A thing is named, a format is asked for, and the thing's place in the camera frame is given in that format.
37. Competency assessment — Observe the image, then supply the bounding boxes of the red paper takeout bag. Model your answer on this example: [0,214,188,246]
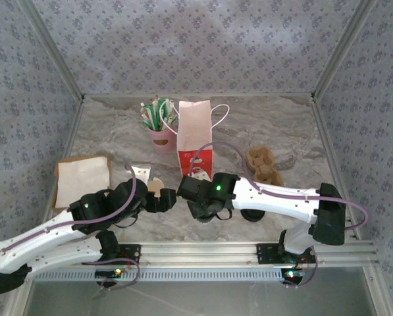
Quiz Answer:
[159,99,230,180]

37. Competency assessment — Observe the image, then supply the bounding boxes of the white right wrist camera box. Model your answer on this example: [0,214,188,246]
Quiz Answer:
[189,167,212,182]

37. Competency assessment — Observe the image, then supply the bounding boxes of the stacked black cup lids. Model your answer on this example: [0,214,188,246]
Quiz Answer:
[240,208,267,223]

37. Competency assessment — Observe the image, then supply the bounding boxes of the aluminium frame post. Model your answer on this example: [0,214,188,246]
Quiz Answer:
[17,0,86,101]
[311,0,379,99]

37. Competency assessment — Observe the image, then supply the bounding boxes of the paper cups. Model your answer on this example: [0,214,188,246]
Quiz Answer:
[146,176,166,199]

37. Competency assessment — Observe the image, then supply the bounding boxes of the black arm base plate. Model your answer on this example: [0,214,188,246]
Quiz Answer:
[81,244,142,265]
[255,243,317,265]

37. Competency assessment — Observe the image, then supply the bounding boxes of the aluminium mounting rail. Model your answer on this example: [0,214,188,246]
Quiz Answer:
[20,240,380,267]

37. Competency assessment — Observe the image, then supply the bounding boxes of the white napkin stack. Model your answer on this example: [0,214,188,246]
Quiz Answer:
[57,156,111,209]

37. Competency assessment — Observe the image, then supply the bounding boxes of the black controller board with LED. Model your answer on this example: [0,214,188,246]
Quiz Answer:
[95,269,124,278]
[280,268,306,280]

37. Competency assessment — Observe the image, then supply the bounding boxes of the grey slotted cable duct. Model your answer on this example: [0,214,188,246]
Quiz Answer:
[31,267,288,282]

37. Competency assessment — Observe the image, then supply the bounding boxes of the pink cup holder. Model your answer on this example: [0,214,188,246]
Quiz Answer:
[149,126,177,155]

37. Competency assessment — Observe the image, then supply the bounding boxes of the aluminium frame leg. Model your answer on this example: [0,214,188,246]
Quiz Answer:
[1,289,29,316]
[363,265,392,316]

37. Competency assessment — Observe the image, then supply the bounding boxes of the aluminium table edge rail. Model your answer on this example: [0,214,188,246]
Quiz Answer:
[34,97,86,243]
[310,97,362,240]
[83,93,315,99]

